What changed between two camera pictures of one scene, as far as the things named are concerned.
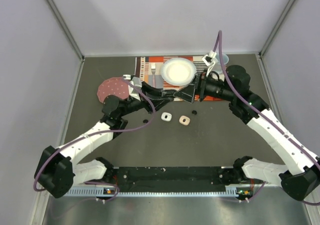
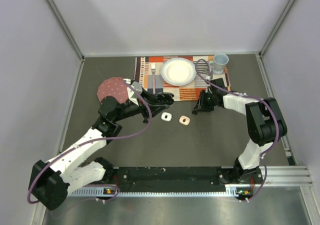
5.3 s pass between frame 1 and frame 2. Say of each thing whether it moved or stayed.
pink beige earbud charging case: stayed
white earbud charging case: stayed
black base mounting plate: stayed
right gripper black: moved
